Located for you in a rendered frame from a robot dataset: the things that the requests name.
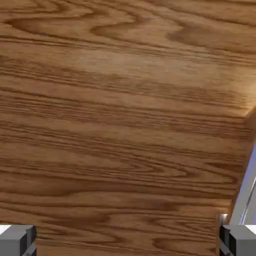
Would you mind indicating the wooden cabinet door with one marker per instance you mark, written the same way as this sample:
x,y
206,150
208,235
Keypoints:
x,y
120,238

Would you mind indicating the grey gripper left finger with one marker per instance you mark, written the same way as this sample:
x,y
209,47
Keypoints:
x,y
14,242

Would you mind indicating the wooden cabinet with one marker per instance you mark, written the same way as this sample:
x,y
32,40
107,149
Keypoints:
x,y
124,84

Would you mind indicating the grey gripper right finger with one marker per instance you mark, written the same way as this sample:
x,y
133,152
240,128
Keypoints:
x,y
243,243

